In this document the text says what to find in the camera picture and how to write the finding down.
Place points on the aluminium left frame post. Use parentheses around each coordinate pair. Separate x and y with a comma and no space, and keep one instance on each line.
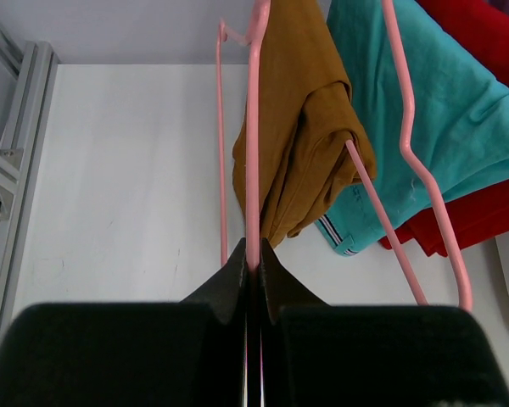
(27,78)

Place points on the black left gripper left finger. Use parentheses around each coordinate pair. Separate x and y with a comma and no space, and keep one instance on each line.
(186,353)

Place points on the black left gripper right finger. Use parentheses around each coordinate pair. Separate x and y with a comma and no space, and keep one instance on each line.
(316,354)

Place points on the red trousers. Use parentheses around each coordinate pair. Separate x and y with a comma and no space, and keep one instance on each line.
(483,30)

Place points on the brown trousers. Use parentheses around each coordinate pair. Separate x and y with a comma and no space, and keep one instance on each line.
(305,120)

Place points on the pink hanger of yellow trousers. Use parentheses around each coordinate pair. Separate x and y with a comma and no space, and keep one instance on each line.
(464,287)

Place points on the teal trousers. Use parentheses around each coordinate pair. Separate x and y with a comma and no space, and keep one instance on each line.
(461,125)

